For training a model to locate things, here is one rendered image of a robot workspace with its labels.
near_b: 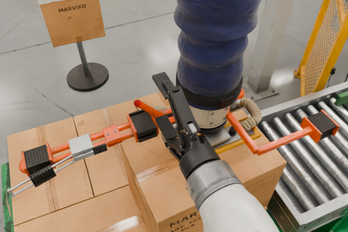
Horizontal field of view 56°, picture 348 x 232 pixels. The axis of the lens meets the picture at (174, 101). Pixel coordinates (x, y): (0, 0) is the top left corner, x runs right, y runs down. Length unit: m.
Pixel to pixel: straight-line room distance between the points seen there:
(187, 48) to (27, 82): 2.58
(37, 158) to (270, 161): 0.91
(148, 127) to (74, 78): 2.18
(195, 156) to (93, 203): 1.24
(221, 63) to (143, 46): 2.63
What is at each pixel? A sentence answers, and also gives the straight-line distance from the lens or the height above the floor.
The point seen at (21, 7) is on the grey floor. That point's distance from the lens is 4.60.
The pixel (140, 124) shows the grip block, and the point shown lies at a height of 1.25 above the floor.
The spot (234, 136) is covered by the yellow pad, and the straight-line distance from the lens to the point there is 1.25.
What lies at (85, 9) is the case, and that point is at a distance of 2.50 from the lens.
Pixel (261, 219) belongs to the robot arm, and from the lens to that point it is 0.53.
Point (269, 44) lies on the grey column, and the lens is 2.71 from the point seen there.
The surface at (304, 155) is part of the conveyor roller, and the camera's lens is 2.03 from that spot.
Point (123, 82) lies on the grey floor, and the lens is 3.13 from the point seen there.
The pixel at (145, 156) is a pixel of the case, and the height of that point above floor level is 0.94.
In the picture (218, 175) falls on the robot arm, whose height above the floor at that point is 1.63.
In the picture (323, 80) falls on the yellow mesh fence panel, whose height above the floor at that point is 0.61.
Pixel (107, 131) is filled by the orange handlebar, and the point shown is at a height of 1.25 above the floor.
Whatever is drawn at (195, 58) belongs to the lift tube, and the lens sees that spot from 0.93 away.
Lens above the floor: 2.10
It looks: 46 degrees down
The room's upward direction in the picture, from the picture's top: straight up
